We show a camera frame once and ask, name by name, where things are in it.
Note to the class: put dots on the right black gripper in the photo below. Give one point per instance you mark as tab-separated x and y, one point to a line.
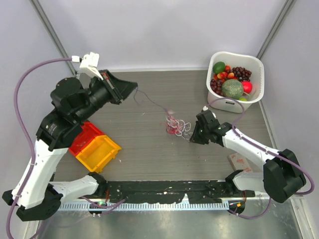
195	138

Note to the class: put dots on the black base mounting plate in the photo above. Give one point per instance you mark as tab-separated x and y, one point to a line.
169	192

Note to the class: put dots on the yellow plastic bin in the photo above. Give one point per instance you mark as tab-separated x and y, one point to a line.
98	153

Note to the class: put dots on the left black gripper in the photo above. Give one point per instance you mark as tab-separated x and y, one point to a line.
120	88

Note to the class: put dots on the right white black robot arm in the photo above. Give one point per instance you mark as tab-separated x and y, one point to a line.
281	176

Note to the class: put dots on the white plastic basket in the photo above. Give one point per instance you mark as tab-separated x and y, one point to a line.
257	79

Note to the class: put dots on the red pink apple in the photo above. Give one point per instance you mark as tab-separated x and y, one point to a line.
247	86

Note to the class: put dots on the stained grey sponge block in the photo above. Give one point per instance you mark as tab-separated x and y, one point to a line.
239	162

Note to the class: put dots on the dark red grape bunch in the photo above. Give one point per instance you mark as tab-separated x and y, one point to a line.
242	74

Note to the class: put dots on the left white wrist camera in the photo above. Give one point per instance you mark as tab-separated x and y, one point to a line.
88	64

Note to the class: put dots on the green lime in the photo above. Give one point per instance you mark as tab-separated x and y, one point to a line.
218	67

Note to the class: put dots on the red plastic bin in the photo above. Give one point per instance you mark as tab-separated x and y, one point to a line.
88	133

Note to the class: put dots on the green netted melon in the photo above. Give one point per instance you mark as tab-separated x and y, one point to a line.
232	89

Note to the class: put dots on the dark grape cluster left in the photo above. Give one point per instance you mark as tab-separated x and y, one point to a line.
216	86

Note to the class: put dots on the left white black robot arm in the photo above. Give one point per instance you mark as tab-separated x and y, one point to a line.
35	196

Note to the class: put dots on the white slotted cable duct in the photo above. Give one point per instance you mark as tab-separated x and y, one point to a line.
126	207

